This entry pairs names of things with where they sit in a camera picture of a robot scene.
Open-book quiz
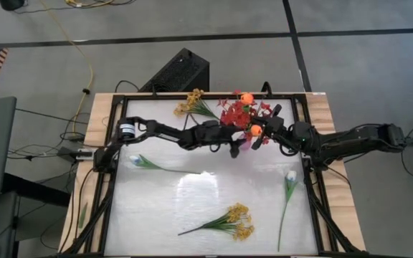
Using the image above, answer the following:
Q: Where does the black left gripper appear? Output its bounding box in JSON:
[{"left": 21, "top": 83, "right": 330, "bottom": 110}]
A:
[{"left": 193, "top": 120, "right": 244, "bottom": 159}]

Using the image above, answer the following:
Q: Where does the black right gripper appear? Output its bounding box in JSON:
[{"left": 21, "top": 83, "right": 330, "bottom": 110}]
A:
[{"left": 251, "top": 103, "right": 303, "bottom": 151}]

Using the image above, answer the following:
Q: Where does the red artificial flower bunch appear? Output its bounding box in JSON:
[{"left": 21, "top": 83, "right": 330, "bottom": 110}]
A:
[
  {"left": 227, "top": 89, "right": 275, "bottom": 146},
  {"left": 217, "top": 97, "right": 256, "bottom": 132}
]

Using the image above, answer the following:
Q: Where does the yellow artificial flower bunch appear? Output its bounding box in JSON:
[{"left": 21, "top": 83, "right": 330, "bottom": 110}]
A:
[
  {"left": 173, "top": 88, "right": 222, "bottom": 130},
  {"left": 177, "top": 202, "right": 256, "bottom": 242}
]

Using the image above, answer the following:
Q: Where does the white artificial tulip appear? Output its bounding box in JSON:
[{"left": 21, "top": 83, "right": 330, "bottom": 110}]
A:
[
  {"left": 277, "top": 170, "right": 299, "bottom": 252},
  {"left": 128, "top": 153, "right": 202, "bottom": 176}
]

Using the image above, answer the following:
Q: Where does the black computer tower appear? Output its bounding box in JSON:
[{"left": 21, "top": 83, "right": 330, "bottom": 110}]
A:
[{"left": 138, "top": 47, "right": 211, "bottom": 93}]

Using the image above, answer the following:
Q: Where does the grey power adapter box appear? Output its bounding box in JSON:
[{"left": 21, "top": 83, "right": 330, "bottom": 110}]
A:
[{"left": 57, "top": 145, "right": 95, "bottom": 162}]

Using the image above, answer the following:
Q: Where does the loose green leaf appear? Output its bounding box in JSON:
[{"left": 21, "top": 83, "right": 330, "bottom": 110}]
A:
[{"left": 77, "top": 202, "right": 89, "bottom": 229}]

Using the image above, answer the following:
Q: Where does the black round object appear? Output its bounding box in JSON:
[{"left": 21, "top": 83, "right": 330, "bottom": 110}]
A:
[{"left": 0, "top": 0, "right": 27, "bottom": 11}]

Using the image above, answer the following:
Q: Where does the black cable hook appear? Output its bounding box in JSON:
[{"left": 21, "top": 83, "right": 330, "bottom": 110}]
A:
[{"left": 260, "top": 81, "right": 274, "bottom": 97}]

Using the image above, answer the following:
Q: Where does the black metal table frame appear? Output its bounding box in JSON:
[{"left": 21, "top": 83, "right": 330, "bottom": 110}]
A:
[{"left": 57, "top": 92, "right": 369, "bottom": 258}]

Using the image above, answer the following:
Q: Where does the black cable loop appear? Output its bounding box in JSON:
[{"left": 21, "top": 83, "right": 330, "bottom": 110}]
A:
[{"left": 114, "top": 79, "right": 141, "bottom": 94}]

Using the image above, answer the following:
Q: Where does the thin black cable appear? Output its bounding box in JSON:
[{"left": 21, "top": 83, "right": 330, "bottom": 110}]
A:
[{"left": 14, "top": 107, "right": 90, "bottom": 125}]

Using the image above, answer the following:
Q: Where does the yellow and white cable bundle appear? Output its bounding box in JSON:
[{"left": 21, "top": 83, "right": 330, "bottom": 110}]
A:
[{"left": 62, "top": 0, "right": 138, "bottom": 10}]

